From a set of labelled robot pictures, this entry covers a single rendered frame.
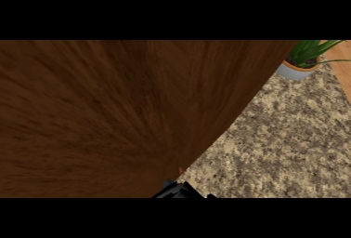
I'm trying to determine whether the brown wooden cabinet door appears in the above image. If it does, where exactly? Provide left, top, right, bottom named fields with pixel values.
left=0, top=39, right=300, bottom=199

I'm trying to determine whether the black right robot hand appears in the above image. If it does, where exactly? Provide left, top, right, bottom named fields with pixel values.
left=150, top=178, right=216, bottom=199

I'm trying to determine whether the green plant in white pot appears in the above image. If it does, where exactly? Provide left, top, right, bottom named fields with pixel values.
left=274, top=39, right=351, bottom=82

